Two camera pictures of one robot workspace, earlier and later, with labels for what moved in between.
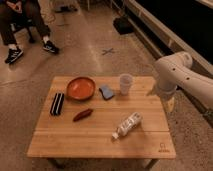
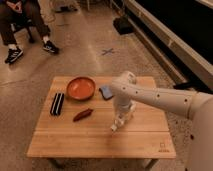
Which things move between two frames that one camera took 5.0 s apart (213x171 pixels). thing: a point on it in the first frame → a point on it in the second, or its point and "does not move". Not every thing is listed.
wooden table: x=102 y=117 does not move
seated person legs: x=16 y=15 does not move
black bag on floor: x=123 y=25 does not move
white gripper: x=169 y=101 → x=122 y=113
